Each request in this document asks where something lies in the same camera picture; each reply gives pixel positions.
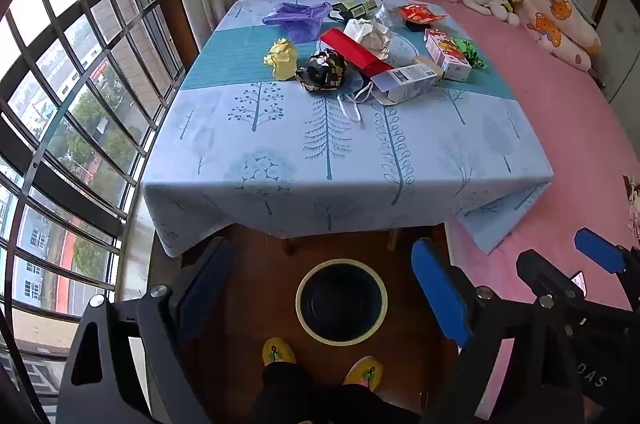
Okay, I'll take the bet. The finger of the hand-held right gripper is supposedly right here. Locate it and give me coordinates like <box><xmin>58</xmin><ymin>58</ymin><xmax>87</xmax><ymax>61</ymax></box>
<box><xmin>574</xmin><ymin>228</ymin><xmax>640</xmax><ymax>277</ymax></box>
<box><xmin>516</xmin><ymin>250</ymin><xmax>575</xmax><ymax>301</ymax></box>

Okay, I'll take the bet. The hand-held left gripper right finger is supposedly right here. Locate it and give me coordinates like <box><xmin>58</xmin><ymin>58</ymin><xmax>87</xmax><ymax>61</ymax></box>
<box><xmin>411</xmin><ymin>238</ymin><xmax>586</xmax><ymax>424</ymax></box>

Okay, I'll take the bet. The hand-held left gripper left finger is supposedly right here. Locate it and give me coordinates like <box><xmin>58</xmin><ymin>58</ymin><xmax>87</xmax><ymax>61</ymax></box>
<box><xmin>56</xmin><ymin>236</ymin><xmax>233</xmax><ymax>424</ymax></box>

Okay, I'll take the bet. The round dark trash bin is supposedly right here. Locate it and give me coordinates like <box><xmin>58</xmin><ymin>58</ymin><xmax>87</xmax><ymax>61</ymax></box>
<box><xmin>295</xmin><ymin>259</ymin><xmax>389</xmax><ymax>347</ymax></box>

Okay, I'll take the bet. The white carton box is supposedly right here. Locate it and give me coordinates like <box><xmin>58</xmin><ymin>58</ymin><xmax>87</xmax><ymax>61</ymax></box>
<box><xmin>370</xmin><ymin>56</ymin><xmax>445</xmax><ymax>105</ymax></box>

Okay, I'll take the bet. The blue face mask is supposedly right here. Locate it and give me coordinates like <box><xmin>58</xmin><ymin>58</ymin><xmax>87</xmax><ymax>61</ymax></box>
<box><xmin>336</xmin><ymin>78</ymin><xmax>376</xmax><ymax>122</ymax></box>

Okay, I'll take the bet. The green wrapper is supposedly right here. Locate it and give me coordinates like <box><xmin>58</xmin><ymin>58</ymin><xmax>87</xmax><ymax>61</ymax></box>
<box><xmin>454</xmin><ymin>38</ymin><xmax>488</xmax><ymax>72</ymax></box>

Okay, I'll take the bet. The yellow paper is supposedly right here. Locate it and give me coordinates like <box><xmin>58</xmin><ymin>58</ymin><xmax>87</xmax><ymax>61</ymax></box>
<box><xmin>263</xmin><ymin>38</ymin><xmax>300</xmax><ymax>80</ymax></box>

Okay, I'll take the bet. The pink white snack box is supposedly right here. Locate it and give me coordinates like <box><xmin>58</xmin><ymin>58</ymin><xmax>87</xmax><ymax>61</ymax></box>
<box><xmin>424</xmin><ymin>28</ymin><xmax>473</xmax><ymax>82</ymax></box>

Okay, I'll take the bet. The long red box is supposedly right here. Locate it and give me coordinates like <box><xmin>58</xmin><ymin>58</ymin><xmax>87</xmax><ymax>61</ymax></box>
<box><xmin>319</xmin><ymin>28</ymin><xmax>393</xmax><ymax>77</ymax></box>

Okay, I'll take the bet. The white paper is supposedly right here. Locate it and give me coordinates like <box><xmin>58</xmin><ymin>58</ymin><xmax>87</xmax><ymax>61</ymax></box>
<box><xmin>342</xmin><ymin>18</ymin><xmax>396</xmax><ymax>62</ymax></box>

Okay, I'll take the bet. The purple plastic bag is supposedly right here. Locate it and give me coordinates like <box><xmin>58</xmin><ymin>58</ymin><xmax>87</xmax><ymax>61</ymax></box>
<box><xmin>262</xmin><ymin>1</ymin><xmax>335</xmax><ymax>44</ymax></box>

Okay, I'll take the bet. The clear plastic bag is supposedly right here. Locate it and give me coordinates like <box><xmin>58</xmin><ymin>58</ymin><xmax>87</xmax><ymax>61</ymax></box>
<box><xmin>372</xmin><ymin>4</ymin><xmax>403</xmax><ymax>32</ymax></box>

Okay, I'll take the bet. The orange red snack packet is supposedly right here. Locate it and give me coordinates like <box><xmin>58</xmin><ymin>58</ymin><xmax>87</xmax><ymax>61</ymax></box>
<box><xmin>397</xmin><ymin>2</ymin><xmax>446</xmax><ymax>27</ymax></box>

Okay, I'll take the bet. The green black small box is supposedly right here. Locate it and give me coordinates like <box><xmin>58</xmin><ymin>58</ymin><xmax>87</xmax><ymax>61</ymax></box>
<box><xmin>331</xmin><ymin>0</ymin><xmax>380</xmax><ymax>22</ymax></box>

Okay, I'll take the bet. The wooden table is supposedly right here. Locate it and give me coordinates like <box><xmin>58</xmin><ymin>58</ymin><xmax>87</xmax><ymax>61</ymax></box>
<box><xmin>282</xmin><ymin>226</ymin><xmax>403</xmax><ymax>255</ymax></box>

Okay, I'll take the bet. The yellow slipper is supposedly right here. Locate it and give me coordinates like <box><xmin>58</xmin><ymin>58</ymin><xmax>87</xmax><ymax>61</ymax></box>
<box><xmin>262</xmin><ymin>337</ymin><xmax>297</xmax><ymax>367</ymax></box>
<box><xmin>344</xmin><ymin>355</ymin><xmax>384</xmax><ymax>390</ymax></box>

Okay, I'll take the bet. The pink bed sheet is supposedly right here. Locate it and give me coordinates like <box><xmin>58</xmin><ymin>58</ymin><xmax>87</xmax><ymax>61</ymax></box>
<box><xmin>370</xmin><ymin>0</ymin><xmax>640</xmax><ymax>420</ymax></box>

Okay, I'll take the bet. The table with tree-print cloth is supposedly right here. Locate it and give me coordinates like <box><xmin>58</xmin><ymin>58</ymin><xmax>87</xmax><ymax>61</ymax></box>
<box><xmin>141</xmin><ymin>0</ymin><xmax>555</xmax><ymax>257</ymax></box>

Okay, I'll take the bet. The metal window grille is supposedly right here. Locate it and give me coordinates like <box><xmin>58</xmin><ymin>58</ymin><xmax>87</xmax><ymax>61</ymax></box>
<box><xmin>0</xmin><ymin>0</ymin><xmax>201</xmax><ymax>424</ymax></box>

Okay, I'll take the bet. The rolled bear print quilt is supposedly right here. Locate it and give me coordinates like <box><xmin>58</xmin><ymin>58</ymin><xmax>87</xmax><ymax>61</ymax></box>
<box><xmin>517</xmin><ymin>0</ymin><xmax>603</xmax><ymax>72</ymax></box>

